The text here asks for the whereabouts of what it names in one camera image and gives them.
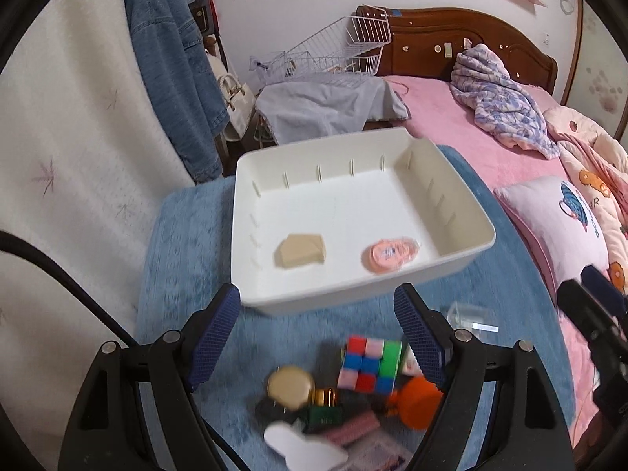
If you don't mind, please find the white plastic storage tray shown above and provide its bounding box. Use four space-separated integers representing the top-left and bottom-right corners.
230 126 496 316

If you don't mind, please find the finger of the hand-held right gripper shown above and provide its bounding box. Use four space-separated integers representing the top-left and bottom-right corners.
556 279 620 341
581 265 628 312

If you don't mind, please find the black cable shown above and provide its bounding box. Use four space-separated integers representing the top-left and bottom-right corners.
0 230 251 471

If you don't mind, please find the white handbag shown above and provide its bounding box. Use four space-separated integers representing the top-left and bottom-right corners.
206 54 256 141

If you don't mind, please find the orange round container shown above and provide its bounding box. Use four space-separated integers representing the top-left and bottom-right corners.
387 375 442 430

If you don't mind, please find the gold lid round compact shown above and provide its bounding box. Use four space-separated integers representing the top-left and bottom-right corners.
267 366 315 410

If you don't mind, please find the pink bed sheet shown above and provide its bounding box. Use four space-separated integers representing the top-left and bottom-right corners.
378 75 628 457

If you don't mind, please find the white floral wardrobe door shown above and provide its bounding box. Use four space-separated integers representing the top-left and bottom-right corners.
0 0 197 369
564 0 628 141

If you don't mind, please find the pink cartoon quilt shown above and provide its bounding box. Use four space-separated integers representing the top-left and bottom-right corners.
542 105 628 295

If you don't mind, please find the clear plastic box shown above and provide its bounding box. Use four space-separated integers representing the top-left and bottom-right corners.
447 301 498 334

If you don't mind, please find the pink hair roller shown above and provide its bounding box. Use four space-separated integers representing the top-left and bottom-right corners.
321 412 381 447

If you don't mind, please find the white plastic piece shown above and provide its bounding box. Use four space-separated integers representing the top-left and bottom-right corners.
265 421 350 470

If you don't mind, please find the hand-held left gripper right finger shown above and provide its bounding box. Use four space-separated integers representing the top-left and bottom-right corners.
394 283 575 471

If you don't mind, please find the beige wedge block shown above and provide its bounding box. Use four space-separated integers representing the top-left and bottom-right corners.
274 234 327 270

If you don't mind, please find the purple white blanket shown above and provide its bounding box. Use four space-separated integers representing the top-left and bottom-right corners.
450 43 560 159

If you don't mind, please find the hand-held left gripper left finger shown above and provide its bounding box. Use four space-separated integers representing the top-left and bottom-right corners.
58 283 242 471

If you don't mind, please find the white wire basket rack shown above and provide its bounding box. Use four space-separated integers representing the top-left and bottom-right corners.
250 7 393 84

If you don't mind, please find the green bottle with gold cap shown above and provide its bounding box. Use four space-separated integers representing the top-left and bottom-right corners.
301 387 344 433

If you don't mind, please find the grey cloth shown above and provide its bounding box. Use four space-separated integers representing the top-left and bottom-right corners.
256 77 410 145

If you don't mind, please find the pink round case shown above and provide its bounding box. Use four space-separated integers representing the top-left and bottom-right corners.
362 238 422 274

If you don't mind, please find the dark hanging bag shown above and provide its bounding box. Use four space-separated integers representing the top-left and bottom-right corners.
179 0 213 40

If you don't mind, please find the brown wooden headboard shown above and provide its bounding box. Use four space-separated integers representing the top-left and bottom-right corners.
356 5 559 96

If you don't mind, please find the blue denim jacket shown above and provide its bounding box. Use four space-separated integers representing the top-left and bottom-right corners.
122 0 229 183

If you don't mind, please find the blue fuzzy mat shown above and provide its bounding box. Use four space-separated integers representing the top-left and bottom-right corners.
135 144 575 471

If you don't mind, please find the colourful puzzle cube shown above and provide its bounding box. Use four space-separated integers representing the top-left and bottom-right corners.
338 336 403 394

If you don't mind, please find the pink white pillow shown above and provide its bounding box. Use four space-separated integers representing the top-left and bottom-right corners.
493 175 612 300

